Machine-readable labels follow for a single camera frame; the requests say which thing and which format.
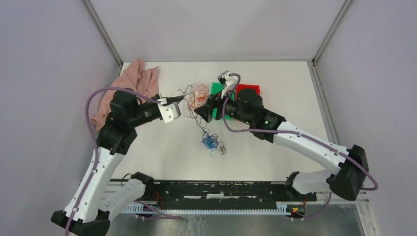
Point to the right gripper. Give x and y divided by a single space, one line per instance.
206 111

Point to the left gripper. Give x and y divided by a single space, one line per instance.
174 99

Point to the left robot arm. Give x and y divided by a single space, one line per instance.
88 213

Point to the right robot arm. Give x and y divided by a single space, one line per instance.
345 169

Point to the clear plastic bin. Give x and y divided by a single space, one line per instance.
196 95

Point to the green plastic bin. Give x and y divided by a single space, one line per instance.
215 89

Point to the pink cloth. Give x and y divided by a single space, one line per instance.
137 77

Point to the red plastic bin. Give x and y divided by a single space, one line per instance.
248 86

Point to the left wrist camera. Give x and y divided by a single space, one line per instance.
169 110

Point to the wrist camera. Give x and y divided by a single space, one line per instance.
229 81
169 110

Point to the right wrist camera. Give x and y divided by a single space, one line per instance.
229 81

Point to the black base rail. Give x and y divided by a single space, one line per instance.
221 195

